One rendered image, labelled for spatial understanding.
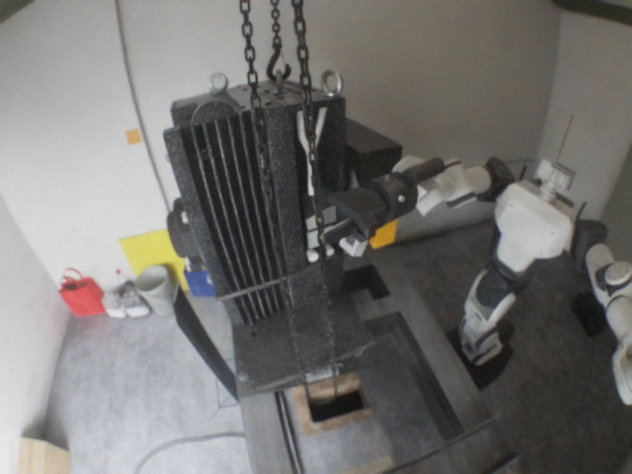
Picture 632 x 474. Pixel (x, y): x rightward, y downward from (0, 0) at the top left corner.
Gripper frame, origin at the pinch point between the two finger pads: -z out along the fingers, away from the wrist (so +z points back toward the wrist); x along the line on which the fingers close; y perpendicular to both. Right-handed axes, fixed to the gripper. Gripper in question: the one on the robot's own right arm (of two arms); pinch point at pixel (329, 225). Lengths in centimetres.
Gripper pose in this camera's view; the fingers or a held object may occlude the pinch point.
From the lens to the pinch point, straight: 48.8
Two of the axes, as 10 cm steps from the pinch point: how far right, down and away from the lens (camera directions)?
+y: -0.9, -7.8, -6.2
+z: 8.4, -3.9, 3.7
